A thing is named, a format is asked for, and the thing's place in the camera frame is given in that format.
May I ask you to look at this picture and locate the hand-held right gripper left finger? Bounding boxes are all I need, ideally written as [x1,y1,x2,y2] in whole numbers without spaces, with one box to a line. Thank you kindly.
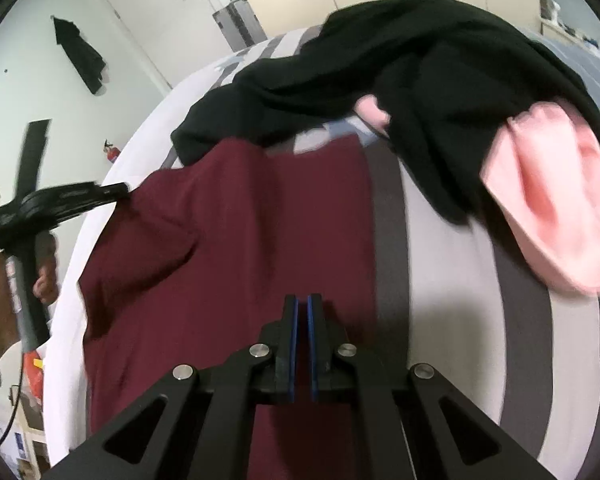
[50,294,299,480]

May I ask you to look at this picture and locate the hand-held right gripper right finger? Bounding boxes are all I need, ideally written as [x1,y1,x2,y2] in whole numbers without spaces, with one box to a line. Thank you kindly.
[307,292,551,480]

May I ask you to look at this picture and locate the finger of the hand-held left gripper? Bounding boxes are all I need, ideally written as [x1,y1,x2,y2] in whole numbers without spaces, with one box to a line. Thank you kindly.
[86,181,131,207]

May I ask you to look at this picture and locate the maroon shirt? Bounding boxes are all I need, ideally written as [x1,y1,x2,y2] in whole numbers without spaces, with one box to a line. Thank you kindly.
[77,132,386,480]

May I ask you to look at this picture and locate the bed with striped sheet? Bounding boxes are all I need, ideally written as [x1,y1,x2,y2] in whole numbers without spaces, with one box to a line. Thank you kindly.
[45,25,600,480]

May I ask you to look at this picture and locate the black hanging jacket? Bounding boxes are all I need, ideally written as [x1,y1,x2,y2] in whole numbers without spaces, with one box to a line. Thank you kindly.
[51,16,107,96]

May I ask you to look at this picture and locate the orange plastic item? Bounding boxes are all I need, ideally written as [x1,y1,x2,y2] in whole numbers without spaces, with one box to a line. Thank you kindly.
[22,352,46,401]

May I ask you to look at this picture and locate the white door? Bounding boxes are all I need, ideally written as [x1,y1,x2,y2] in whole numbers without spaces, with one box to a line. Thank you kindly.
[82,0,241,88]

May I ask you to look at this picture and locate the ribbed grey suitcase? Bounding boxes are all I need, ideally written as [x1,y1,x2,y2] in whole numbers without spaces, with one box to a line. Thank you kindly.
[212,0,268,53]

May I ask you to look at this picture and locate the pink garment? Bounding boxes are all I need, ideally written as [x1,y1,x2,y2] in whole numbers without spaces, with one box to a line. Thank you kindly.
[355,95,600,296]

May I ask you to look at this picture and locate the black garment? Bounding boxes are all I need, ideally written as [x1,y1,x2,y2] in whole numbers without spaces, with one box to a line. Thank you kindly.
[171,0,600,226]

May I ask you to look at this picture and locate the white nightstand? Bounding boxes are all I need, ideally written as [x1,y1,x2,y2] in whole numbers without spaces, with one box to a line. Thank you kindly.
[539,15,600,56]

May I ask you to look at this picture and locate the black cable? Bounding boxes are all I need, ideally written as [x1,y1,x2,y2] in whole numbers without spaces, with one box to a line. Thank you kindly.
[0,385,23,448]

